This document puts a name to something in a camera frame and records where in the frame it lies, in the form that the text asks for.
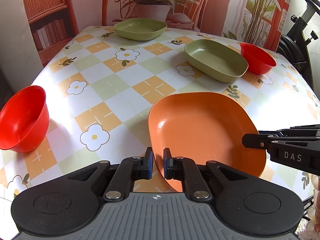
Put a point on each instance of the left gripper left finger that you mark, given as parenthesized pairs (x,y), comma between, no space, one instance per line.
(124,175)

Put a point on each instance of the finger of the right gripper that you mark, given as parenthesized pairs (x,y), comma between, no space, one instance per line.
(261,141)

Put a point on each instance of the black exercise bike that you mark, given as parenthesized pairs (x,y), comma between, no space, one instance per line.
(294,46)

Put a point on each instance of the orange square plate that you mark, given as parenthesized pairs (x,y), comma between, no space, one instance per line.
(204,126)

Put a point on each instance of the red bowl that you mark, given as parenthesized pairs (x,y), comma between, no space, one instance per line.
(259,61)
(24,120)

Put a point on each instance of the green square plate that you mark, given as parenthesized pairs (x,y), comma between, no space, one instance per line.
(140,29)
(216,60)

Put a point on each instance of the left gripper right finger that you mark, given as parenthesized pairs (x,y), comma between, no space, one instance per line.
(187,172)

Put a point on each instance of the printed room backdrop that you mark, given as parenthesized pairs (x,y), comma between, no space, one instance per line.
(54,22)

